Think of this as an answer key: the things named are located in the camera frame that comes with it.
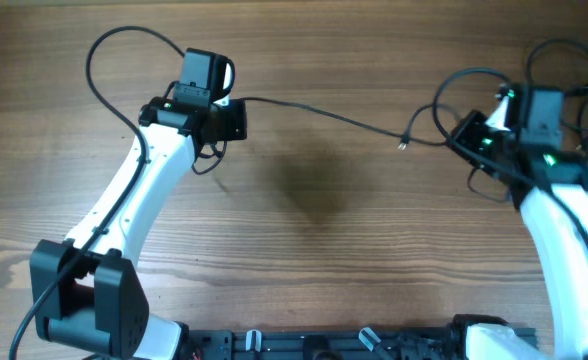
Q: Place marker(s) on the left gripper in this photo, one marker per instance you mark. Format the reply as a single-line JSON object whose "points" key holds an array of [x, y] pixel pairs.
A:
{"points": [[236, 131]]}

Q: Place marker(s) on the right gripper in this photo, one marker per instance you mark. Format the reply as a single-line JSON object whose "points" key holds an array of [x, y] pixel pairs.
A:
{"points": [[475, 121]]}

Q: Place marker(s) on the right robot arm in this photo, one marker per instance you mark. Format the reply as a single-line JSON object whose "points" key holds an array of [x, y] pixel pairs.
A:
{"points": [[520, 144]]}

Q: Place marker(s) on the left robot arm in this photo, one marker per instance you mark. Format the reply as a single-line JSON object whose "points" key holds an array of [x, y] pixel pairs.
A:
{"points": [[86, 290]]}

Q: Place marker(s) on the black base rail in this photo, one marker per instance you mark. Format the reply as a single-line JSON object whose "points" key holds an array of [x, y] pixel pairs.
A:
{"points": [[411, 343]]}

